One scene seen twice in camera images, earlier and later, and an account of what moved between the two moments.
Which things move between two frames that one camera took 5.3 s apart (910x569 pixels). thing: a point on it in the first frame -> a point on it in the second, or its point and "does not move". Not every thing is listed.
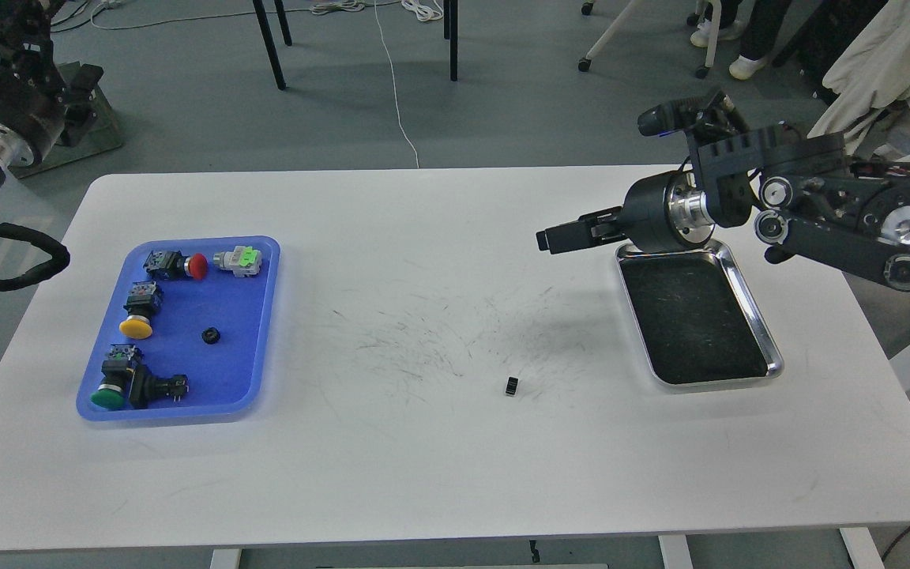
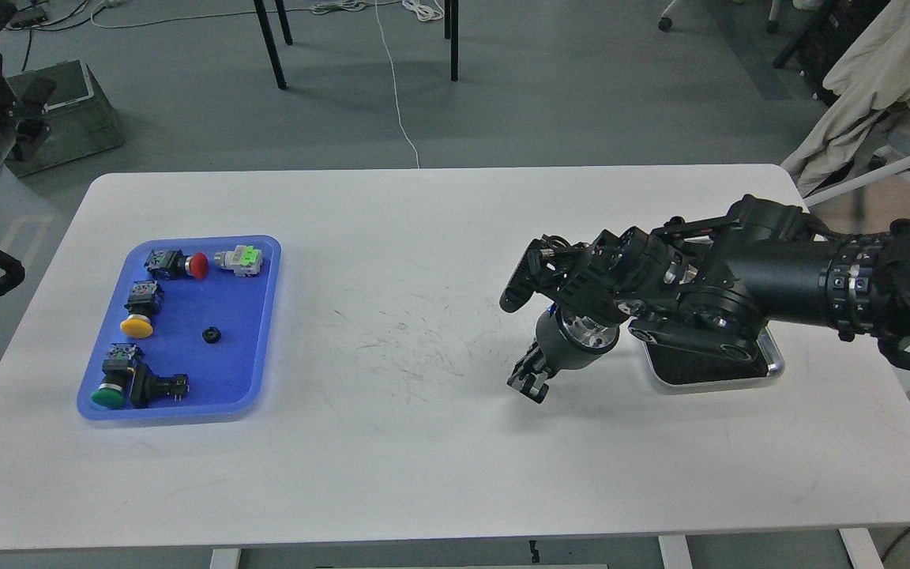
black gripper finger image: (590, 230) -> (536, 386)
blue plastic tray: (189, 331) does not move
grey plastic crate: (103, 135) does not move
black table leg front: (271, 45) does not move
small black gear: (211, 335) does not move
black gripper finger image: (603, 218) -> (530, 374)
